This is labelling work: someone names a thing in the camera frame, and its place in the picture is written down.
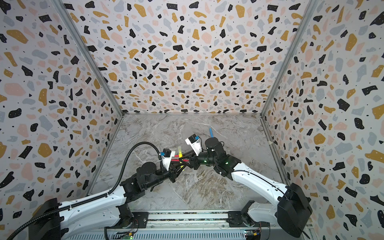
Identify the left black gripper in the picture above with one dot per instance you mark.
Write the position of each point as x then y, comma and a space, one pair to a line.
173, 172

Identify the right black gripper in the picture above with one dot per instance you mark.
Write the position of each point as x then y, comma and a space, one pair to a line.
194, 162

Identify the yellow highlighter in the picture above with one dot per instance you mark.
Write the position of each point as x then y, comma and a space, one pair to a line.
180, 153

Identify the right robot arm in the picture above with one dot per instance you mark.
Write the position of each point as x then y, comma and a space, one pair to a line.
291, 209

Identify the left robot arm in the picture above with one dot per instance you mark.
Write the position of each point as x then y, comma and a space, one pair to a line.
56, 221

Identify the pink highlighter far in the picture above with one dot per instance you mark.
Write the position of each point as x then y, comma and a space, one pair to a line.
177, 160

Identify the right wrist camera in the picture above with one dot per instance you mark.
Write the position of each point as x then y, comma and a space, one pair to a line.
195, 142

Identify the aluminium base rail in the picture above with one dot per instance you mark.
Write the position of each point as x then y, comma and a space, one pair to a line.
179, 225

